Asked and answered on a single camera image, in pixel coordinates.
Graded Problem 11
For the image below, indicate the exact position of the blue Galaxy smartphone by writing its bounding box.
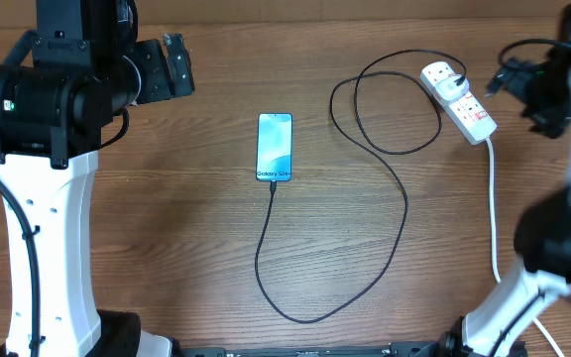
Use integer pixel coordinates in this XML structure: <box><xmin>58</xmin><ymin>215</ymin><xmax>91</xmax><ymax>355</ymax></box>
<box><xmin>256</xmin><ymin>113</ymin><xmax>293</xmax><ymax>181</ymax></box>

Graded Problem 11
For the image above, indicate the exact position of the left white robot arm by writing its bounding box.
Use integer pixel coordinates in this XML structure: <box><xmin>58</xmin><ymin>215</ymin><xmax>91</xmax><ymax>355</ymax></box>
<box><xmin>0</xmin><ymin>0</ymin><xmax>194</xmax><ymax>357</ymax></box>

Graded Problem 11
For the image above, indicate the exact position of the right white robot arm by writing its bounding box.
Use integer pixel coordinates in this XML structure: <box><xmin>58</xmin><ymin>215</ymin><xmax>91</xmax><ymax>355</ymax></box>
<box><xmin>421</xmin><ymin>4</ymin><xmax>571</xmax><ymax>356</ymax></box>

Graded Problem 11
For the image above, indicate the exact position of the white charger plug adapter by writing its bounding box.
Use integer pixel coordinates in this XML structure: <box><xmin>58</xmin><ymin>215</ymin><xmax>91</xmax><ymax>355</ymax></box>
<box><xmin>435</xmin><ymin>75</ymin><xmax>470</xmax><ymax>104</ymax></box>

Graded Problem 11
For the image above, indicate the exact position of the white power strip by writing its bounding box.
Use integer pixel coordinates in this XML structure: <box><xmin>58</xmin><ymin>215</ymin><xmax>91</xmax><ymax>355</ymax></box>
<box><xmin>420</xmin><ymin>61</ymin><xmax>497</xmax><ymax>145</ymax></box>

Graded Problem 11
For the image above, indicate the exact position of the white power strip cord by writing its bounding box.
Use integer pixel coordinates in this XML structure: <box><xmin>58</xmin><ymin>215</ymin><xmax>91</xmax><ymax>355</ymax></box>
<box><xmin>485</xmin><ymin>137</ymin><xmax>565</xmax><ymax>357</ymax></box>

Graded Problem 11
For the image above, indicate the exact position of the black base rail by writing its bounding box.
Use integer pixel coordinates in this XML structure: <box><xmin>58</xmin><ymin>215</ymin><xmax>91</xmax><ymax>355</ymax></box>
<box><xmin>180</xmin><ymin>342</ymin><xmax>441</xmax><ymax>357</ymax></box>

